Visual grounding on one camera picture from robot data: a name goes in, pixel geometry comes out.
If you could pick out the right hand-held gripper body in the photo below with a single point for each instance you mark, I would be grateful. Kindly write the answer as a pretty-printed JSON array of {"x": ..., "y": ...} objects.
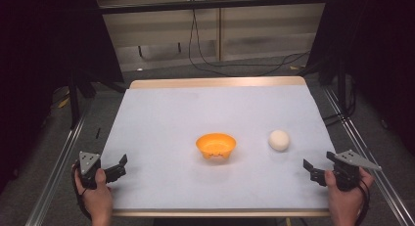
[{"x": 350, "y": 164}]

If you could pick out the black curtain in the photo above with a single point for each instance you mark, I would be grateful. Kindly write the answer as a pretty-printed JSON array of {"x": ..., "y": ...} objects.
[
  {"x": 375, "y": 56},
  {"x": 49, "y": 56}
]

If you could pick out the yellow tape strip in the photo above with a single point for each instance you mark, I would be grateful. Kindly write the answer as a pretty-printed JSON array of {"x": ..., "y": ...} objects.
[{"x": 64, "y": 102}]

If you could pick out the white table cover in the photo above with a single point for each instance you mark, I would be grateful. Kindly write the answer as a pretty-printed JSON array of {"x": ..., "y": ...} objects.
[{"x": 182, "y": 115}]

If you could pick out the person's left hand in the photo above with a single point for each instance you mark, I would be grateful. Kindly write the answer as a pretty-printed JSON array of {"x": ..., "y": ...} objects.
[{"x": 98, "y": 200}]

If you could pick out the orange bowl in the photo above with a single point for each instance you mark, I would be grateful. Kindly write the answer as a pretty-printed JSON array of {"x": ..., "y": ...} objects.
[{"x": 216, "y": 146}]

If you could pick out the white round bun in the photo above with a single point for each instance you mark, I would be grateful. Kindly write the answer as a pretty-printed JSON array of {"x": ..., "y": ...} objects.
[{"x": 279, "y": 140}]

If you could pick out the aluminium rail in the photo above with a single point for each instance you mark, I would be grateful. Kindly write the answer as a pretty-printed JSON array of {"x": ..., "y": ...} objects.
[
  {"x": 55, "y": 173},
  {"x": 365, "y": 147}
]

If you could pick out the black horizontal bar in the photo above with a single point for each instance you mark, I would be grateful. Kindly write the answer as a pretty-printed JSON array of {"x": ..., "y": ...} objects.
[{"x": 212, "y": 5}]

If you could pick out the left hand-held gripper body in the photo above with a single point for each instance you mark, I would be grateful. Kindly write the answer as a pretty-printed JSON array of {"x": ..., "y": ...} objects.
[{"x": 87, "y": 160}]

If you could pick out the person's right hand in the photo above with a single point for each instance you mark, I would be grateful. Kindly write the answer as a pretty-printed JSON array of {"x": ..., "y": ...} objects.
[{"x": 347, "y": 203}]

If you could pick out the black metal stand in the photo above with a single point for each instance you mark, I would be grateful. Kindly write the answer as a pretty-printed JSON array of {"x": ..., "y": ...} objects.
[
  {"x": 342, "y": 85},
  {"x": 74, "y": 102}
]

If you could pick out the wooden table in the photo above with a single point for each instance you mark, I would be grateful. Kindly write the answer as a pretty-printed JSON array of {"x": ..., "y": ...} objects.
[{"x": 215, "y": 81}]

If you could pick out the small black stick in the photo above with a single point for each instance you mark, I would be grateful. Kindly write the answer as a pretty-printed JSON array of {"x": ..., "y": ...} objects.
[{"x": 98, "y": 132}]

